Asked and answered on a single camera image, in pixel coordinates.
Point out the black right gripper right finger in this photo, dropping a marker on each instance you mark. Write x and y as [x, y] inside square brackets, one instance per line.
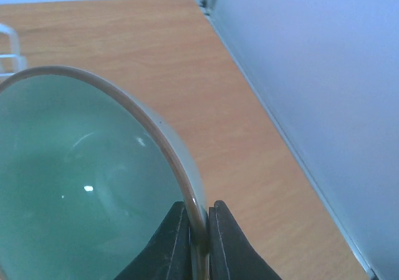
[231, 255]

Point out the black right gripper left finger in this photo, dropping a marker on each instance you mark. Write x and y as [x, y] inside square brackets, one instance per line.
[168, 253]

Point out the celadon green ceramic bowl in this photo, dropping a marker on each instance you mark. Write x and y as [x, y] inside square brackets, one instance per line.
[88, 173]

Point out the white wire dish rack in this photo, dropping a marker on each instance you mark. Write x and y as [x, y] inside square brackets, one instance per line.
[18, 61]

